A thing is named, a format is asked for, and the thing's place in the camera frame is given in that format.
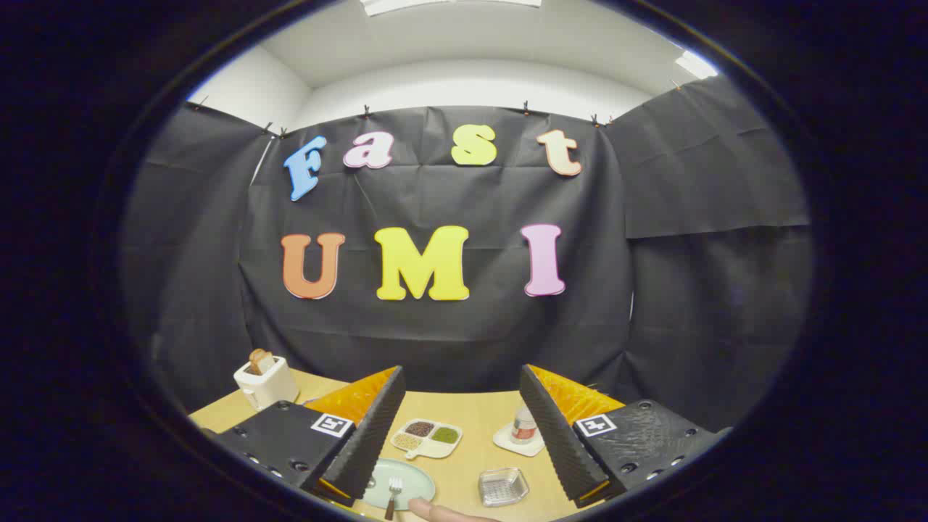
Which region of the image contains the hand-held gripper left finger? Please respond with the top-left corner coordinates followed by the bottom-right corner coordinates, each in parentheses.
top-left (207, 366), bottom-right (407, 508)

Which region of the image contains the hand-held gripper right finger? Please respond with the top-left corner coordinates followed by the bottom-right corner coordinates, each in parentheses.
top-left (519, 364), bottom-right (733, 508)

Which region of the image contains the ceiling light panel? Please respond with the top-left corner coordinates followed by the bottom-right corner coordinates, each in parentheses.
top-left (360, 0), bottom-right (543, 17)
top-left (674, 49), bottom-right (720, 80)

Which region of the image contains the white toaster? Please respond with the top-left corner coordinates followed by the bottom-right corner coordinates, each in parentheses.
top-left (233, 355), bottom-right (299, 412)

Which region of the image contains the white square coaster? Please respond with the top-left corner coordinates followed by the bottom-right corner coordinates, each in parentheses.
top-left (493, 423), bottom-right (546, 457)

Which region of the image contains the pale green round plate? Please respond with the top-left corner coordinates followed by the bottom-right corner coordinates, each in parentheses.
top-left (361, 458), bottom-right (436, 511)

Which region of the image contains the clear water bottle red cap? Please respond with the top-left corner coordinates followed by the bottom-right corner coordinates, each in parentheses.
top-left (510, 406), bottom-right (538, 444)

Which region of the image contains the white divided dish with beans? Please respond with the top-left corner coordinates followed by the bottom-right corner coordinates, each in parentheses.
top-left (390, 418), bottom-right (463, 460)

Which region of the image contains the small metal wire basket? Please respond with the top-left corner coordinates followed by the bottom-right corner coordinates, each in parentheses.
top-left (478, 468), bottom-right (530, 508)

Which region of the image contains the black backdrop cloth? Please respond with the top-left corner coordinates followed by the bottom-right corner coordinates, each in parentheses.
top-left (120, 72), bottom-right (813, 436)

